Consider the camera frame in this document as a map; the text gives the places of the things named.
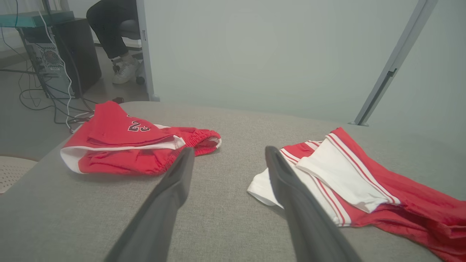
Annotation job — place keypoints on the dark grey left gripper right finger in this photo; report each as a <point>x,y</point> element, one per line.
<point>305,225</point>

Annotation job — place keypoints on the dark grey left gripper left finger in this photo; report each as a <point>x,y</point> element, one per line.
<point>160,211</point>

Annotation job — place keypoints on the red shorts with number print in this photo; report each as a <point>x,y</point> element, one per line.
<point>116,127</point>

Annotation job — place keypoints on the red white striped jersey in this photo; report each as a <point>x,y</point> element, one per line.
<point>418,196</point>

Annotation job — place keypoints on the small dark red plug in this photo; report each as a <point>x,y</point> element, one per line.
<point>118,100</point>

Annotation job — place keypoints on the white sneaker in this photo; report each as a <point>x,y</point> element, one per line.
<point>125,71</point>

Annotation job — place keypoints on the white perforated plastic basket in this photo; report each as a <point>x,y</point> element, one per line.
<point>12,173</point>

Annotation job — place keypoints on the black computer tower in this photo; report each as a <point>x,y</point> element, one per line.
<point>80,54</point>

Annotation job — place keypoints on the person leg in black trousers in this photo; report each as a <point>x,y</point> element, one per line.
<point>109,29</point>

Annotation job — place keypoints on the grey diagonal support bar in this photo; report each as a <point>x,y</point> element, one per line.
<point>397,54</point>

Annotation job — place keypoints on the teal desk top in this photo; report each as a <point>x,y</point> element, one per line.
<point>32,19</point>

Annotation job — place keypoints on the grey partition post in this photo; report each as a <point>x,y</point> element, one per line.
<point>145,54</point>

